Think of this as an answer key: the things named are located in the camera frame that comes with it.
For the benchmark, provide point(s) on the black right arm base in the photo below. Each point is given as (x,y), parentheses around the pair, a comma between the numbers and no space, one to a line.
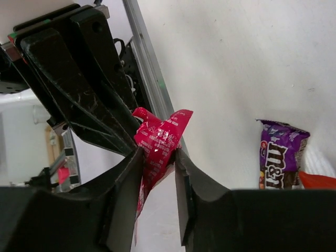
(132,72)

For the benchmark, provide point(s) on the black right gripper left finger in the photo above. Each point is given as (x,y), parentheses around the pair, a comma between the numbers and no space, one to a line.
(96,216)

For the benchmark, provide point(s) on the aluminium front table rail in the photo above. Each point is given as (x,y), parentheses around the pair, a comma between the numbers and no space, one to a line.
(153,81)

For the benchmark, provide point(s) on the large red chips bag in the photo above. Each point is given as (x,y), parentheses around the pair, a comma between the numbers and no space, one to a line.
(312,181)

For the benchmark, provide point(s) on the pink candy packet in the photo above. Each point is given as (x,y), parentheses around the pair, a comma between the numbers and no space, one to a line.
(159,140)

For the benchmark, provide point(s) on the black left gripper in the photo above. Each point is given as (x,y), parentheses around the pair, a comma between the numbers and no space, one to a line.
(70,54)

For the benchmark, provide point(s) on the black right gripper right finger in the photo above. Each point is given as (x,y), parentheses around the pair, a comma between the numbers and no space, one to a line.
(215,218)

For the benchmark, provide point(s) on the purple M&M's packet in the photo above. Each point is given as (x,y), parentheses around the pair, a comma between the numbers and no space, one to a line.
(280,154)

